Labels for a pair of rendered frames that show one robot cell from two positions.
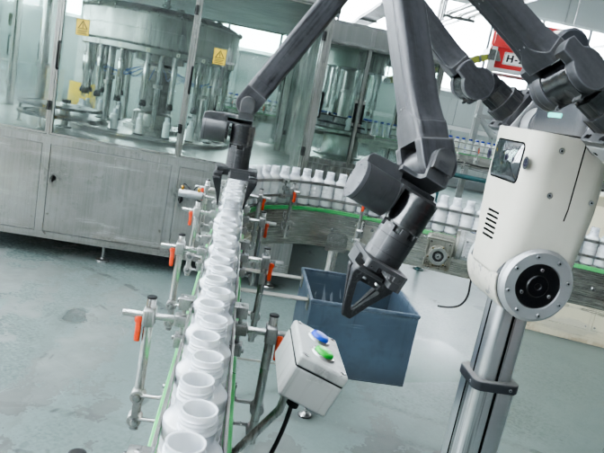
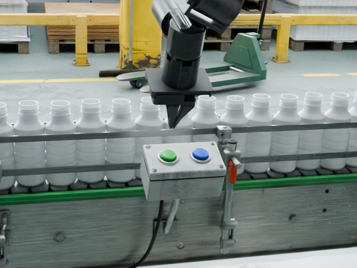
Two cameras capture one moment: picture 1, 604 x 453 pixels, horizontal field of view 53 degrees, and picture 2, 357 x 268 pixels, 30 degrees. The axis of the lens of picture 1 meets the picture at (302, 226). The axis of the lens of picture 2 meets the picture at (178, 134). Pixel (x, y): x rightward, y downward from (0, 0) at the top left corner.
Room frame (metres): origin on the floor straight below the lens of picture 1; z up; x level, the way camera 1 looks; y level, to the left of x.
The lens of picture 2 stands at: (0.71, -1.16, 1.56)
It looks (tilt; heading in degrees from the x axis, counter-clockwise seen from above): 20 degrees down; 82
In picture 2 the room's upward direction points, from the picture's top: 3 degrees clockwise
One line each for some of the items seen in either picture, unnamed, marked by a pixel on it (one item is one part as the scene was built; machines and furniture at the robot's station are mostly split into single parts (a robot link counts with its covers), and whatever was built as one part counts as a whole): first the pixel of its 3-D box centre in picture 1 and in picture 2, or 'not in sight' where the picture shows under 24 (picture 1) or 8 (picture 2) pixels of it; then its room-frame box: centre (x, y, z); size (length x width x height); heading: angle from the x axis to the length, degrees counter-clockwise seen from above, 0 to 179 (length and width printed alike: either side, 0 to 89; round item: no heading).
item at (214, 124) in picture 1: (227, 118); not in sight; (1.47, 0.22, 1.39); 0.12 x 0.09 x 0.12; 97
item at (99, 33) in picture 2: not in sight; (94, 26); (0.77, 5.99, 0.16); 1.23 x 1.02 x 0.31; 95
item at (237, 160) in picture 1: (238, 159); not in sight; (1.48, 0.18, 1.30); 0.10 x 0.07 x 0.07; 97
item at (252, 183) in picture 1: (240, 189); not in sight; (1.48, 0.17, 1.23); 0.07 x 0.07 x 0.09; 7
